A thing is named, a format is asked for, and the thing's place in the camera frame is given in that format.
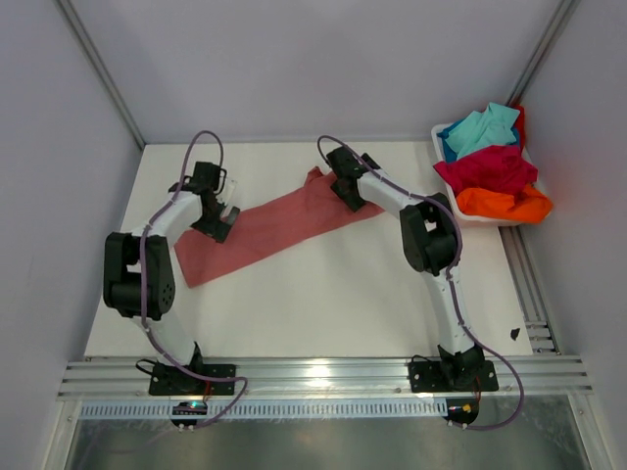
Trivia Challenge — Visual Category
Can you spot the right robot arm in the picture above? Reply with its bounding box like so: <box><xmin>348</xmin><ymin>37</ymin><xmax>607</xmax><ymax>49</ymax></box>
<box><xmin>323</xmin><ymin>146</ymin><xmax>474</xmax><ymax>391</ymax></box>

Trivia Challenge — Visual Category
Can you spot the right black controller board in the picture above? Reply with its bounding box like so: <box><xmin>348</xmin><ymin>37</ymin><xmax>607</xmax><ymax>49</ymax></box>
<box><xmin>445</xmin><ymin>398</ymin><xmax>480</xmax><ymax>427</ymax></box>

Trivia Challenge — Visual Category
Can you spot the salmon pink t shirt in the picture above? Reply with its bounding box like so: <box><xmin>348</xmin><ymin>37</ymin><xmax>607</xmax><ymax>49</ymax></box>
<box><xmin>174</xmin><ymin>166</ymin><xmax>383</xmax><ymax>289</ymax></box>

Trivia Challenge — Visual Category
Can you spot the left black controller board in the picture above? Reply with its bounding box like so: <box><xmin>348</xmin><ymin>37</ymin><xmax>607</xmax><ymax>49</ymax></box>
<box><xmin>169</xmin><ymin>400</ymin><xmax>208</xmax><ymax>429</ymax></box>

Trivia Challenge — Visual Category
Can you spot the slotted grey cable duct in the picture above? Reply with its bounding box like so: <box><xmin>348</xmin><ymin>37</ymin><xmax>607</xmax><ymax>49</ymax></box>
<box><xmin>78</xmin><ymin>397</ymin><xmax>446</xmax><ymax>421</ymax></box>

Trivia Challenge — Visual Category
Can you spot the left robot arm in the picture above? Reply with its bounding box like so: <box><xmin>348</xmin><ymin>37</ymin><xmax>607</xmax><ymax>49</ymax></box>
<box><xmin>103</xmin><ymin>162</ymin><xmax>240</xmax><ymax>396</ymax></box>

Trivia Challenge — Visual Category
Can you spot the red t shirt in bin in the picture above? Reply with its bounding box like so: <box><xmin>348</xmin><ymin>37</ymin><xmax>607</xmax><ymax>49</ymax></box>
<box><xmin>513</xmin><ymin>105</ymin><xmax>526</xmax><ymax>149</ymax></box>

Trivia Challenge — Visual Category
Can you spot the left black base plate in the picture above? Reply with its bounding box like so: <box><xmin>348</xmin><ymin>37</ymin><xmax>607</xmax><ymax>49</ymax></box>
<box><xmin>148</xmin><ymin>362</ymin><xmax>236</xmax><ymax>397</ymax></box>

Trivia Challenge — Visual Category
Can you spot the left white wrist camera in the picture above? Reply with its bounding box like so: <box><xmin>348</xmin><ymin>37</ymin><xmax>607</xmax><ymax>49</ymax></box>
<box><xmin>217</xmin><ymin>177</ymin><xmax>238</xmax><ymax>208</ymax></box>

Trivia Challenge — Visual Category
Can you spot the teal t shirt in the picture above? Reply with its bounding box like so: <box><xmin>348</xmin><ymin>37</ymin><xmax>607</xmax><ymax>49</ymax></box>
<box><xmin>436</xmin><ymin>102</ymin><xmax>523</xmax><ymax>163</ymax></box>

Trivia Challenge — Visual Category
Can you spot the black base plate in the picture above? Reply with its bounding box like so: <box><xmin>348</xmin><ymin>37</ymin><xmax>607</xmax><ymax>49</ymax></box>
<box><xmin>148</xmin><ymin>362</ymin><xmax>236</xmax><ymax>397</ymax></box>
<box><xmin>408</xmin><ymin>355</ymin><xmax>500</xmax><ymax>393</ymax></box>

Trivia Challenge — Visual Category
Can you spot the white plastic bin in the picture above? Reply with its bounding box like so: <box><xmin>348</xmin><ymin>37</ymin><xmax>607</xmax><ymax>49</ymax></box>
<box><xmin>429</xmin><ymin>120</ymin><xmax>533</xmax><ymax>230</ymax></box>

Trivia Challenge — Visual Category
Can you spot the aluminium front rail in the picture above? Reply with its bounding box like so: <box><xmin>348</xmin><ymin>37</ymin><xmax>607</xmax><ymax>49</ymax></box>
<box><xmin>57</xmin><ymin>354</ymin><xmax>593</xmax><ymax>400</ymax></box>

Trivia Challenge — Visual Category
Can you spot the right side aluminium rail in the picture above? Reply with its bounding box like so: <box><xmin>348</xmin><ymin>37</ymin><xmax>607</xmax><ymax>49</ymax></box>
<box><xmin>499</xmin><ymin>226</ymin><xmax>561</xmax><ymax>355</ymax></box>

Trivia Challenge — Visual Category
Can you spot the corner aluminium post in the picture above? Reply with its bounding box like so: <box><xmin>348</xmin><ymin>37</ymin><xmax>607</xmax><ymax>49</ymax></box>
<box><xmin>53</xmin><ymin>0</ymin><xmax>147</xmax><ymax>151</ymax></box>
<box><xmin>506</xmin><ymin>0</ymin><xmax>580</xmax><ymax>106</ymax></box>

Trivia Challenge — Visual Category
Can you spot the crimson red t shirt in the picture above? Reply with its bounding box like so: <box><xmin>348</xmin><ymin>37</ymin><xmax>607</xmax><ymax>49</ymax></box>
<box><xmin>433</xmin><ymin>145</ymin><xmax>539</xmax><ymax>195</ymax></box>

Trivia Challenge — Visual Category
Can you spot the left corner aluminium post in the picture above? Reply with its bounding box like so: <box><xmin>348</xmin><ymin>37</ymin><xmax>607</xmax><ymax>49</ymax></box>
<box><xmin>53</xmin><ymin>0</ymin><xmax>147</xmax><ymax>151</ymax></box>

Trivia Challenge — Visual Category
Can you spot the orange t shirt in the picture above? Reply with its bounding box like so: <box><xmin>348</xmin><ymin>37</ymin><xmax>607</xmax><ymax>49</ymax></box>
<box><xmin>456</xmin><ymin>184</ymin><xmax>554</xmax><ymax>224</ymax></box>

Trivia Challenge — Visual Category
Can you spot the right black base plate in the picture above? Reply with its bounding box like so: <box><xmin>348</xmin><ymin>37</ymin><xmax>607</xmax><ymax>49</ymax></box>
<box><xmin>408</xmin><ymin>355</ymin><xmax>500</xmax><ymax>393</ymax></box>

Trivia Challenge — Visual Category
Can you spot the right corner aluminium post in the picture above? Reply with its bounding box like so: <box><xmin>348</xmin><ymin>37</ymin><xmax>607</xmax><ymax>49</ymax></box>
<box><xmin>506</xmin><ymin>0</ymin><xmax>580</xmax><ymax>106</ymax></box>

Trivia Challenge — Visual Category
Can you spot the black controller board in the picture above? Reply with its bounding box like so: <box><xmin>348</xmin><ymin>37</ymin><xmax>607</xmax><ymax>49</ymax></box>
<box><xmin>445</xmin><ymin>398</ymin><xmax>480</xmax><ymax>427</ymax></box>
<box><xmin>169</xmin><ymin>400</ymin><xmax>208</xmax><ymax>429</ymax></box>

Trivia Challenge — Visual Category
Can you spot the aluminium rail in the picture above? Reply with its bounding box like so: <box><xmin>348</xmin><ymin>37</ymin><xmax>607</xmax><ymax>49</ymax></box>
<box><xmin>499</xmin><ymin>226</ymin><xmax>561</xmax><ymax>355</ymax></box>
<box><xmin>57</xmin><ymin>354</ymin><xmax>593</xmax><ymax>400</ymax></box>

